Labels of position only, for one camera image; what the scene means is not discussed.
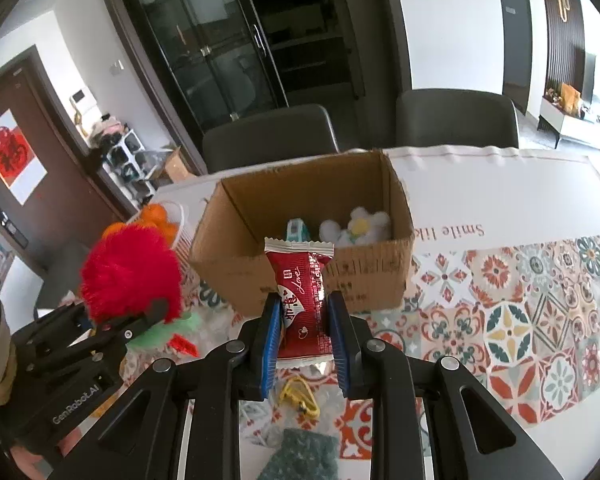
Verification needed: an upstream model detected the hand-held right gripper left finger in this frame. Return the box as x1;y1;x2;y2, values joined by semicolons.
45;291;284;480

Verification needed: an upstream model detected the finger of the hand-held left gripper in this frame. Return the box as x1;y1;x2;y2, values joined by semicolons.
94;298;169;357

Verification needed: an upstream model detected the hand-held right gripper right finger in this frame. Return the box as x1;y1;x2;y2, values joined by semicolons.
327;291;566;480

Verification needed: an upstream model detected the red snack packet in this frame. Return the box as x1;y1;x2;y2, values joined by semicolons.
263;236;336;367

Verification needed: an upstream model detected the red fluffy plush ball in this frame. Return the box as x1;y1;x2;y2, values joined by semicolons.
79;224;184;325

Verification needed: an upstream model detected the brown cardboard box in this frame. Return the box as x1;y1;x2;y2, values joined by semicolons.
188;149;415;319

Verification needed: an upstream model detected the yellow clip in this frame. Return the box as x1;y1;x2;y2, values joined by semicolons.
279;376;322;418

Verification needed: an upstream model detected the clear plastic basket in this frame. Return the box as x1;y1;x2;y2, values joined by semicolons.
150;200;191;264

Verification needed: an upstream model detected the green bubble wrap pouch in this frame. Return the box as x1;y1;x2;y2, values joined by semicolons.
256;428;341;480

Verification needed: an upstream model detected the orange plush toy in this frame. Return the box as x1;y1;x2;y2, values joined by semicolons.
103;203;180;244

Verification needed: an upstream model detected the teal small packet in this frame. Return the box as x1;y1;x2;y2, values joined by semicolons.
285;218;312;244

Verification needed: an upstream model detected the white flower plush toy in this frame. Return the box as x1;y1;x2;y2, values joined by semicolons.
319;208;393;248

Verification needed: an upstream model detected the small cardboard carton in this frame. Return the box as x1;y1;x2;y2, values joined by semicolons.
155;146;198;185

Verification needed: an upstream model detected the white shoe rack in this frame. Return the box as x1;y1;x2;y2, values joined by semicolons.
99;129;157;207

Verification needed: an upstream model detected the brown entrance door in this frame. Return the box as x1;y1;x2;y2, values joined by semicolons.
0;45;131;281

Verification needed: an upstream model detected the dark grey dining chair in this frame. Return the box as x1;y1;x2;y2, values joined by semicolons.
202;103;341;176
395;88;521;150

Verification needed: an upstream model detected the red and white door poster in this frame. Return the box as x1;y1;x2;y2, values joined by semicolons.
0;110;49;206

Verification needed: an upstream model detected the black glass cabinet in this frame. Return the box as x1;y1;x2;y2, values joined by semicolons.
94;0;366;136

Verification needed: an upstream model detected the white television cabinet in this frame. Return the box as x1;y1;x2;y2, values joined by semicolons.
537;95;600;150

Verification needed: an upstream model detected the orange box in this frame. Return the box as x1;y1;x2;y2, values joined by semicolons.
559;83;582;117

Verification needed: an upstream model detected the black door lock handle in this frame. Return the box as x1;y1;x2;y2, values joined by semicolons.
0;205;30;250

